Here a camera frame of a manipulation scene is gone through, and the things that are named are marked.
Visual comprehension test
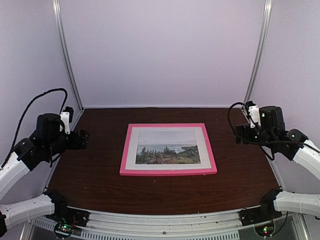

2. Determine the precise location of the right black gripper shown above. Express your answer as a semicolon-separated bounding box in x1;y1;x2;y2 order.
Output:
232;123;275;150

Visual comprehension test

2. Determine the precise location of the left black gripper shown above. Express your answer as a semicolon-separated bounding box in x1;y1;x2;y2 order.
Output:
45;128;90;158

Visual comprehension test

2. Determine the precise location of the pink wooden picture frame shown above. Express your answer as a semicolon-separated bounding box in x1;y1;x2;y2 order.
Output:
119;122;218;177

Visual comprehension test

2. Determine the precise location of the white mat board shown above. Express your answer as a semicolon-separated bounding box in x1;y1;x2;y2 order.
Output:
124;126;213;172

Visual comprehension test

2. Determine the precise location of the landscape photo print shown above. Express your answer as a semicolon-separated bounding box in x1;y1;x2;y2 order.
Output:
135;128;201;165

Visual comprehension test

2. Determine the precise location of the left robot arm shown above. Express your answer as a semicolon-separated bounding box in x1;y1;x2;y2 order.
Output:
0;111;90;235

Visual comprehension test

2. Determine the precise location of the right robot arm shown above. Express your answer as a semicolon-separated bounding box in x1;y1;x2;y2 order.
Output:
229;101;320;221

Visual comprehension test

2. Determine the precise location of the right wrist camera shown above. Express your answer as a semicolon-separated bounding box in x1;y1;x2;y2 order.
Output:
245;101;261;129

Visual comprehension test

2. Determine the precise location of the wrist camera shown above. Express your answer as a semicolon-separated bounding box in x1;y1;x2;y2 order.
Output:
60;106;74;135
245;101;261;129

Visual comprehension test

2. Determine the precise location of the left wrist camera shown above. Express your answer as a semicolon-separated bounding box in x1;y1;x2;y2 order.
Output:
60;106;74;135

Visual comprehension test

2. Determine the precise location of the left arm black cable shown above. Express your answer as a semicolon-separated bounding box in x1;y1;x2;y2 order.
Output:
4;87;69;163

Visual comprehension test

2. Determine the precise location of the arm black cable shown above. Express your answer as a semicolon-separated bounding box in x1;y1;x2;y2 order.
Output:
226;101;276;161
4;87;69;163

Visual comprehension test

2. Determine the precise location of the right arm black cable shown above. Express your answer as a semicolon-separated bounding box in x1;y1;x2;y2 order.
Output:
226;101;276;161

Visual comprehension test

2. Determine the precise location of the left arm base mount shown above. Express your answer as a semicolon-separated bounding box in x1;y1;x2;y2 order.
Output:
43;190;90;234

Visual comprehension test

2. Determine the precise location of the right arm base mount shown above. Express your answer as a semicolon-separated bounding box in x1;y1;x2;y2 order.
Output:
238;189;289;240

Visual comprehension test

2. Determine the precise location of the front aluminium rail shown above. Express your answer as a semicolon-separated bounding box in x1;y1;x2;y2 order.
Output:
19;208;301;240

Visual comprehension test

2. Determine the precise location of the right aluminium corner post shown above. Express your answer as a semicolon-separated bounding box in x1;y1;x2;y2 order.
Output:
243;0;273;103

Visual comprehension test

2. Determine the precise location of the aluminium corner post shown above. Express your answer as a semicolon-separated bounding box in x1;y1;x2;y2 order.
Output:
243;0;273;103
51;0;85;111

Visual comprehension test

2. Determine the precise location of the left aluminium corner post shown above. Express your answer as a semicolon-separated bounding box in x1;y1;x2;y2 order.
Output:
51;0;85;111

